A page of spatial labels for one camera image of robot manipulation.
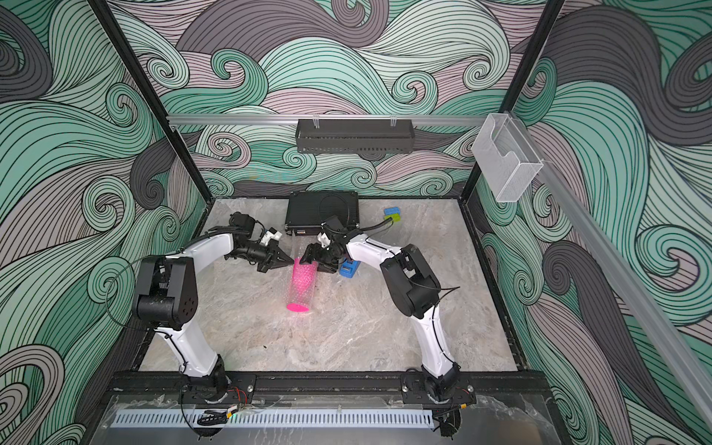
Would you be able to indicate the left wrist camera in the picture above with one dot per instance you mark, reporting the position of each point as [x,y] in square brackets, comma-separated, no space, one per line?
[269,235]

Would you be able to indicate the blue tape dispenser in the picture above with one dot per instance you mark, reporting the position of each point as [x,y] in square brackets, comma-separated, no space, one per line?
[349,268]

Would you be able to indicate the black wall shelf tray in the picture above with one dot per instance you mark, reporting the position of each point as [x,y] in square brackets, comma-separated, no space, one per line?
[355,137]

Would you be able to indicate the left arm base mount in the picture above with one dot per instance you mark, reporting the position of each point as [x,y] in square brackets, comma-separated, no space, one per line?
[236,387]

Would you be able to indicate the aluminium rail wall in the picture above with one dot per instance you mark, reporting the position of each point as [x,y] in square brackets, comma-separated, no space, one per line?
[674,350]
[185,119]

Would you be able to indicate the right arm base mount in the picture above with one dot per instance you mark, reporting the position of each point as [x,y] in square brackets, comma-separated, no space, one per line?
[421,388]

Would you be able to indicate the aluminium rail back wall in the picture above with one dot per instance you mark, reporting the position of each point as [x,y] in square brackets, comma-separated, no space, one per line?
[185,119]

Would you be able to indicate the white slotted cable duct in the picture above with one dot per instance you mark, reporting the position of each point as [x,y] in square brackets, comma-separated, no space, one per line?
[278,418]

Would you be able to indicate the clear acrylic wall box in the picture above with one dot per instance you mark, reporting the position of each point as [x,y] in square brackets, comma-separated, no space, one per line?
[507,157]

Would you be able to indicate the aluminium rail right wall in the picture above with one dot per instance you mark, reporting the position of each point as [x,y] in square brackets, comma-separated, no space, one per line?
[674,350]

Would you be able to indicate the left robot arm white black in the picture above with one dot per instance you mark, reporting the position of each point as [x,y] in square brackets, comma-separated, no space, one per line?
[166,290]

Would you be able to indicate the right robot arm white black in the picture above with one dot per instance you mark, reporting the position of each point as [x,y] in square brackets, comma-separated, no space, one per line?
[414,289]

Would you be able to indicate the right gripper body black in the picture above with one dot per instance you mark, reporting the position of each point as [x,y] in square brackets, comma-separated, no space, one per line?
[326,255]

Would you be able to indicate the blue green sponge block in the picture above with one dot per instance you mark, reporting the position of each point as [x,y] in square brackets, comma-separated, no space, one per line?
[393,214]

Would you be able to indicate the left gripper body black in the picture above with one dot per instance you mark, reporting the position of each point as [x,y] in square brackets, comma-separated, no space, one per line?
[258,253]

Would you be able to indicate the black hard case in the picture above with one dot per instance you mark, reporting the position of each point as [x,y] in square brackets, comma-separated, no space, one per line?
[307,210]

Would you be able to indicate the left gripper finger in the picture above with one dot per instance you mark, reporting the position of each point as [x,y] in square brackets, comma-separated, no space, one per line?
[266,266]
[280,258]

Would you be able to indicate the clear bubble wrap sheet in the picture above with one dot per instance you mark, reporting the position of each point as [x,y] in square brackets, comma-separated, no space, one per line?
[302,286]

